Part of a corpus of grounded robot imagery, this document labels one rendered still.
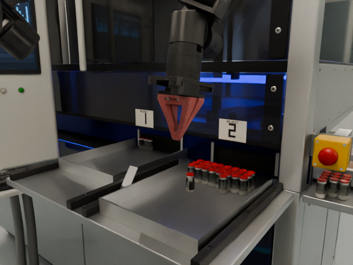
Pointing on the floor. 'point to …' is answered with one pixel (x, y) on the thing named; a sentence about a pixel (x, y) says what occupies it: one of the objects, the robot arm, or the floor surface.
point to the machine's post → (298, 124)
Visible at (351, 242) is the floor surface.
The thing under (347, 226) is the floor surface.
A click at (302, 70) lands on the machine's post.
